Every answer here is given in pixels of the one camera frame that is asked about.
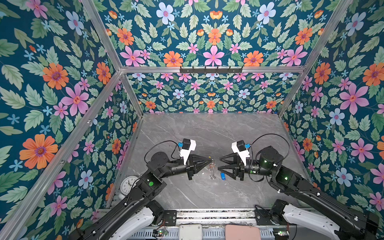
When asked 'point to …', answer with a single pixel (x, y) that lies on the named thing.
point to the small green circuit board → (156, 232)
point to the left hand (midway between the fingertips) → (211, 162)
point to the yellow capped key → (210, 157)
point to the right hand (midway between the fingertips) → (220, 163)
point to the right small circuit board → (281, 233)
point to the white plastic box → (190, 232)
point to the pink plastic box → (237, 232)
